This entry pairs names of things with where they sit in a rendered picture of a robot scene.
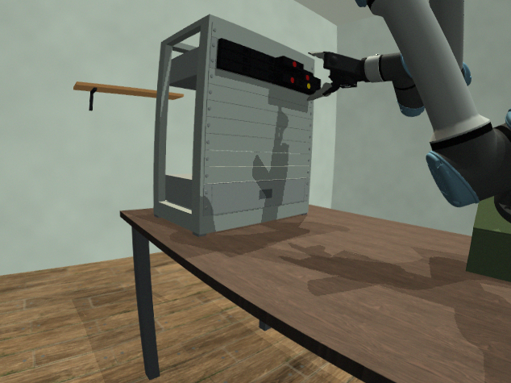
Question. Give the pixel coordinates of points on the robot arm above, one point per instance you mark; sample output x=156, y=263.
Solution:
x=470, y=161

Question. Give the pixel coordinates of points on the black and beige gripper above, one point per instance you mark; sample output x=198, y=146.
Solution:
x=339, y=79

